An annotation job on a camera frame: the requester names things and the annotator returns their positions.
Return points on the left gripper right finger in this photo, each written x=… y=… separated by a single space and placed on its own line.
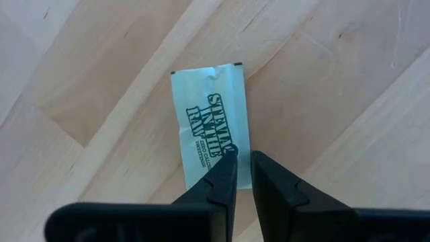
x=275 y=191

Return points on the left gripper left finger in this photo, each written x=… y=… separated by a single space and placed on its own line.
x=223 y=188

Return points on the green Stevia sweetener packet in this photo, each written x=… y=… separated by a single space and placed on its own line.
x=208 y=87

